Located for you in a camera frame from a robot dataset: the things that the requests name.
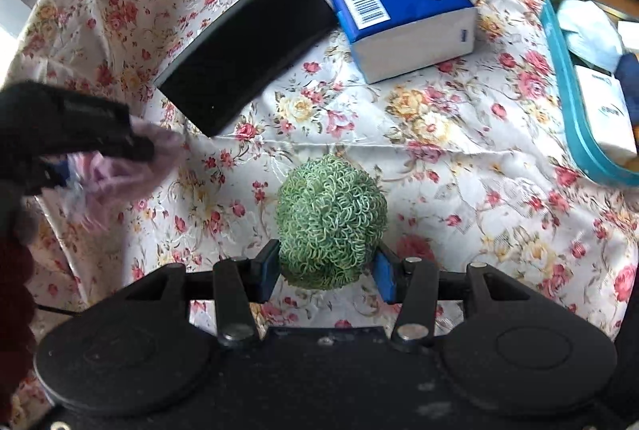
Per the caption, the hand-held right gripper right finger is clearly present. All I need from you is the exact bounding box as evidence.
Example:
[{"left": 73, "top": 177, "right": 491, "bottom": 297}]
[{"left": 372, "top": 250, "right": 532, "bottom": 345}]

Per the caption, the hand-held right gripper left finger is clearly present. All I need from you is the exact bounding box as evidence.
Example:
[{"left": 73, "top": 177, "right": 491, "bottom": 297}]
[{"left": 120, "top": 238, "right": 281, "bottom": 347}]

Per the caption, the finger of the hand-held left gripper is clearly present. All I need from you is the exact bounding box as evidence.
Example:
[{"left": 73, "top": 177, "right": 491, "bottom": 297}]
[
  {"left": 25, "top": 158, "right": 71, "bottom": 196},
  {"left": 100, "top": 125, "right": 155, "bottom": 161}
]

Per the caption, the pink cloth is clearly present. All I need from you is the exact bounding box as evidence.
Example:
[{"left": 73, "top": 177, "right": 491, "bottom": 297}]
[{"left": 42, "top": 118, "right": 188, "bottom": 231}]

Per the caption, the green scrubber ball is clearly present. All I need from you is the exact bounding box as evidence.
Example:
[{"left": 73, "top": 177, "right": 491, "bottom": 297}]
[{"left": 276, "top": 154, "right": 389, "bottom": 289}]

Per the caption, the teal tin tray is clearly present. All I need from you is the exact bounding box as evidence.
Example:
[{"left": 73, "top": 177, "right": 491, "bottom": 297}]
[{"left": 540, "top": 0, "right": 639, "bottom": 186}]

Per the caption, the blue face mask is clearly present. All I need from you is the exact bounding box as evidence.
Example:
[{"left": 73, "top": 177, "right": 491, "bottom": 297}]
[{"left": 555, "top": 0, "right": 625, "bottom": 74}]

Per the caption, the orange navy white sock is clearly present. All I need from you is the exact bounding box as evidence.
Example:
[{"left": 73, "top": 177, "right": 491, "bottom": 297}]
[{"left": 613, "top": 53, "right": 639, "bottom": 136}]

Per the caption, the floral tablecloth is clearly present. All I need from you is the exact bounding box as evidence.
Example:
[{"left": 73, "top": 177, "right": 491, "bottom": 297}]
[{"left": 0, "top": 0, "right": 639, "bottom": 416}]

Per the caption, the black box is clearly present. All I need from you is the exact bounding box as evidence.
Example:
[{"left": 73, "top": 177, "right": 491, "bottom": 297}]
[{"left": 154, "top": 0, "right": 341, "bottom": 137}]

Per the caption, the black cable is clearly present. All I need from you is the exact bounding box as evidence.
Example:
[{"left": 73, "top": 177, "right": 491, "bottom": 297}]
[{"left": 34, "top": 304, "right": 88, "bottom": 317}]

